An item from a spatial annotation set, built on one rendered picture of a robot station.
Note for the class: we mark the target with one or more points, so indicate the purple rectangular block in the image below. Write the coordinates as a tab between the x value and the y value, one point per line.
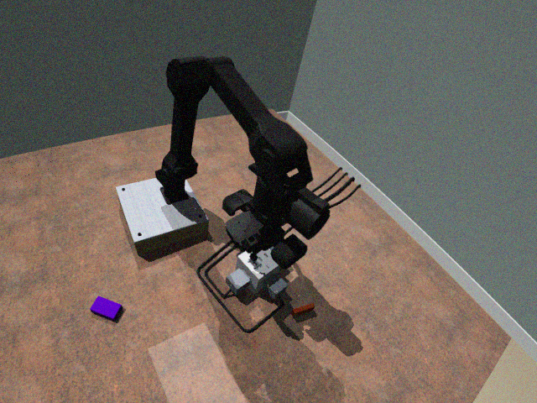
106	308

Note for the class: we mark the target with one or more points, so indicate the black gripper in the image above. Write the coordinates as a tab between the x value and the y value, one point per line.
287	251

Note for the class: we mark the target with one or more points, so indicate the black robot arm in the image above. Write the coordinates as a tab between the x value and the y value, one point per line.
275	146

